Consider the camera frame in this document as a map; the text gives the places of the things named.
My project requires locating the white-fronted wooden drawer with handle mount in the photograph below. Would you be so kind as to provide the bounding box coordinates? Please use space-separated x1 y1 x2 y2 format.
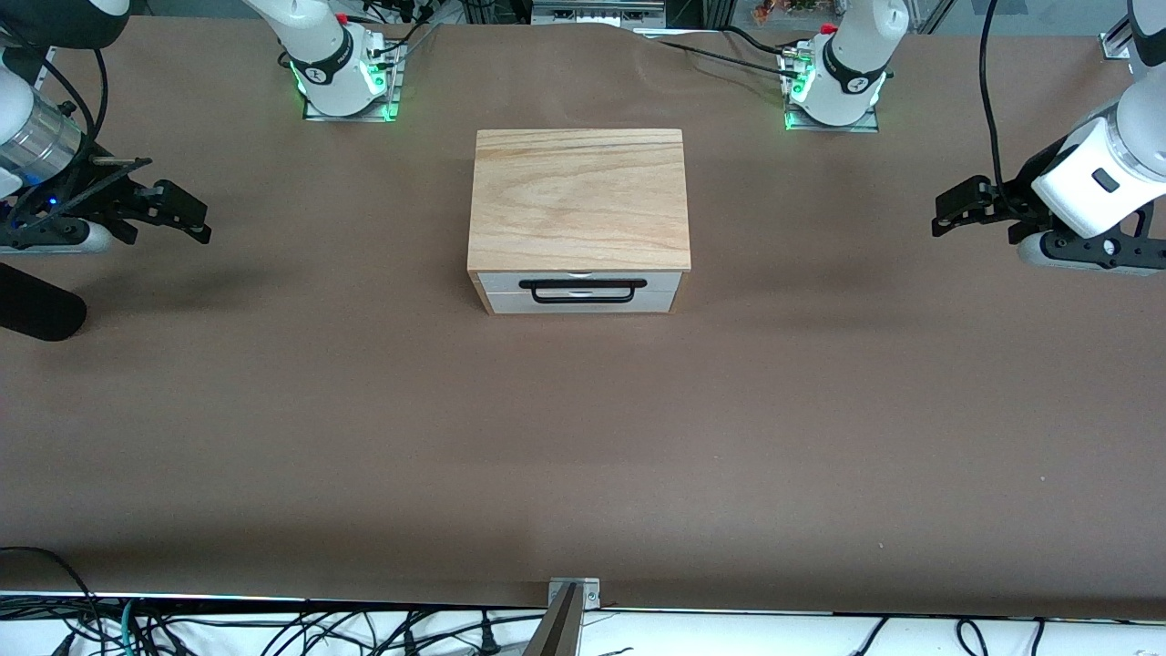
478 272 682 294

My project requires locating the black metal drawer handle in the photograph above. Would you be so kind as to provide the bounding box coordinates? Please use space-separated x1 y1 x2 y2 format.
519 279 648 304

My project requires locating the wooden drawer cabinet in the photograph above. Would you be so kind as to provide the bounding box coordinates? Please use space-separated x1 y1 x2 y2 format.
466 128 691 316

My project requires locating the black cylindrical object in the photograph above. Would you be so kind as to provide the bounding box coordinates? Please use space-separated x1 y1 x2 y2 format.
0 262 88 343

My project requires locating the brown paper table cover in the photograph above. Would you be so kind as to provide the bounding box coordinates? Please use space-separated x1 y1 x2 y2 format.
0 14 1166 622

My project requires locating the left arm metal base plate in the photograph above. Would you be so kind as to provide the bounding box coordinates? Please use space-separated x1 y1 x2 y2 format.
783 50 882 134

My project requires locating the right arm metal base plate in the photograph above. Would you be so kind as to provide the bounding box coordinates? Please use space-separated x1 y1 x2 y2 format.
303 36 403 122

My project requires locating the short black base cable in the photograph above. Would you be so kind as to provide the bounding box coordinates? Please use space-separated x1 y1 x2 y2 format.
399 20 445 67

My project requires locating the long black base cable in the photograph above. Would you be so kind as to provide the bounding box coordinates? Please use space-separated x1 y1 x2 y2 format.
638 26 795 76

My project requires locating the black looped floor cable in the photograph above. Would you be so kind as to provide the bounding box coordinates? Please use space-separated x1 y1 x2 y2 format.
0 546 103 656

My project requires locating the aluminium frame crossbar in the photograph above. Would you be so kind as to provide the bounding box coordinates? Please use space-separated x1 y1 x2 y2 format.
531 0 668 28

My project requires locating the small metal bracket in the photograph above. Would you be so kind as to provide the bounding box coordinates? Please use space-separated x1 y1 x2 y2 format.
547 577 602 610

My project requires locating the grey camera mount bar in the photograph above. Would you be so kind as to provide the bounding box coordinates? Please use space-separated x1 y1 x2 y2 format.
521 583 581 656

